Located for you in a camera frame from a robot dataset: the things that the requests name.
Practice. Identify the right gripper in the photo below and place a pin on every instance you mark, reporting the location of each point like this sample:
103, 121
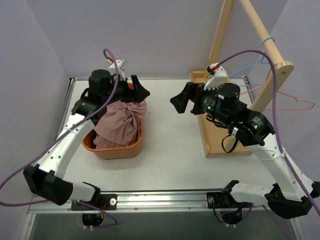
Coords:
195, 99

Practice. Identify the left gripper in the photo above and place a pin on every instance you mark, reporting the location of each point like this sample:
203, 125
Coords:
130, 90

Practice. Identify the pink ruffled skirt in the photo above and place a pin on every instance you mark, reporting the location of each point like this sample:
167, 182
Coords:
120, 126

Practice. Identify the pink wire hanger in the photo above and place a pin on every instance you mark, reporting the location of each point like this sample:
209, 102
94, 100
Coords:
269, 96

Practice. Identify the black pleated skirt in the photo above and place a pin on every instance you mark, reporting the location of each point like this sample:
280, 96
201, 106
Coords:
95, 140

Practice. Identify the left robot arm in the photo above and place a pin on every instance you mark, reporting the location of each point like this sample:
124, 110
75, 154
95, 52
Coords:
45, 178

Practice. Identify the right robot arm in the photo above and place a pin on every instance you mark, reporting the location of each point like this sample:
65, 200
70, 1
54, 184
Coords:
292, 193

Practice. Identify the orange plastic basket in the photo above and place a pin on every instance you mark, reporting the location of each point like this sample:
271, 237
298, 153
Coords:
116, 152

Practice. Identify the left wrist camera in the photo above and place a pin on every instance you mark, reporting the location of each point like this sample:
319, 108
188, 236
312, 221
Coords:
121, 65

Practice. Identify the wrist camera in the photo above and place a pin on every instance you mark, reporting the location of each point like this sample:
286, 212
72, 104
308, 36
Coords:
217, 74
121, 65

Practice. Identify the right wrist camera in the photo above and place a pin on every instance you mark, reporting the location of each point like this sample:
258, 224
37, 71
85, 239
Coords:
217, 74

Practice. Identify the aluminium mounting rail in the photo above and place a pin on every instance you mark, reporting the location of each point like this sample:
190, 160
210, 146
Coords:
172, 163

